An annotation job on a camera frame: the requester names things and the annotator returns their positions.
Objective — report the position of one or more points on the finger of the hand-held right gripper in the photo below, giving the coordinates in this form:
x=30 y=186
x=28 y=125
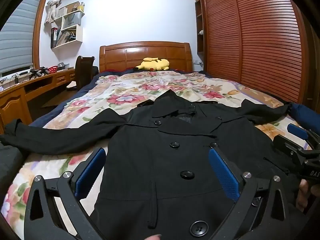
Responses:
x=287 y=145
x=297 y=131

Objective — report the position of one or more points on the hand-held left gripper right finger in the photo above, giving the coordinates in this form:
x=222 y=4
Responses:
x=223 y=173

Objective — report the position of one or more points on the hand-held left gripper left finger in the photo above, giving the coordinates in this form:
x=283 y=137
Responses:
x=90 y=172

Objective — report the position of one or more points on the black coat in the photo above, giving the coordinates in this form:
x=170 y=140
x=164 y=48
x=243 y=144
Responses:
x=162 y=160

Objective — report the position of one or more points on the person's right hand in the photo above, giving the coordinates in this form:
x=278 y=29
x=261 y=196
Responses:
x=303 y=195

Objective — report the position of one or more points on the dark grey garment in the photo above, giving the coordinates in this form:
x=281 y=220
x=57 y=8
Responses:
x=8 y=165

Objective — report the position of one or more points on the floral blanket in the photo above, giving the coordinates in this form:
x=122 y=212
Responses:
x=125 y=97

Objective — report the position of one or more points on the wooden louvred wardrobe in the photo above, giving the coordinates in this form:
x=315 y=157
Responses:
x=262 y=42

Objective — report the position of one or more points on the dark chair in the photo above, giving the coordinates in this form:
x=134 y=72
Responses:
x=83 y=72

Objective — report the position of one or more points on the wooden desk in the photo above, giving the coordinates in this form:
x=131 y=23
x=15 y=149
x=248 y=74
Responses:
x=12 y=105

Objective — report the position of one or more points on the red basket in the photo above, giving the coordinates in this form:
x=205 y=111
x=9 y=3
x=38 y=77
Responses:
x=52 y=69

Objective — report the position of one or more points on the black tool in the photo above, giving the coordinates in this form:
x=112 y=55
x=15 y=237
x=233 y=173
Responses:
x=37 y=73

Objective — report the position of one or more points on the wooden bed headboard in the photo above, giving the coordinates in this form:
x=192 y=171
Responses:
x=120 y=57

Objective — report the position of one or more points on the yellow plush toy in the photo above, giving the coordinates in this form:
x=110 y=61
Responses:
x=155 y=65

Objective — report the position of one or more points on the row of books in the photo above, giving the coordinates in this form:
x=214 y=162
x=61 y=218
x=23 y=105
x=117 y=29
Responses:
x=56 y=36

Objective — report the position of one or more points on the grey window blind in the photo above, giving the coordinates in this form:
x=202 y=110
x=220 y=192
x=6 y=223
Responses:
x=17 y=37

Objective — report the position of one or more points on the white paper bag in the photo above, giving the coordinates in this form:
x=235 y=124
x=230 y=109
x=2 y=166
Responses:
x=71 y=20

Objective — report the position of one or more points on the cardboard box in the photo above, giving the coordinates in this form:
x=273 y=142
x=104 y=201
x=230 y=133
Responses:
x=70 y=7

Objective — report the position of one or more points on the beige tied curtain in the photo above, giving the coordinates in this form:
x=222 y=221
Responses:
x=53 y=7

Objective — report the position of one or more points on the wall socket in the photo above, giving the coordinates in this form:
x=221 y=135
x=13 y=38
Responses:
x=197 y=61

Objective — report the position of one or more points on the white wall shelf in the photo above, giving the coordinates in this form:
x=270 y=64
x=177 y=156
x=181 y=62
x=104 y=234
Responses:
x=78 y=33

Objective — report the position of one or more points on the wooden window frame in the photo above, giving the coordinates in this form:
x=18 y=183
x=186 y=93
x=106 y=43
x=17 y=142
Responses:
x=38 y=30

